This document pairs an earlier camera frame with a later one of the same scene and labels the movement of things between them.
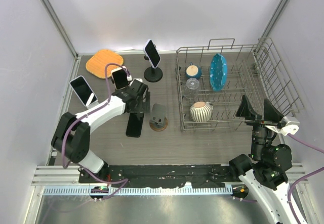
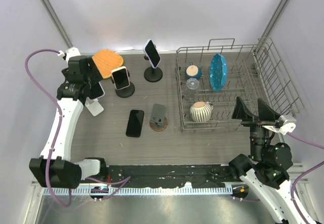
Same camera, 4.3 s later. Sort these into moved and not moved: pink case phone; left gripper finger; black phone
Moved: left gripper finger
Not moved: pink case phone; black phone
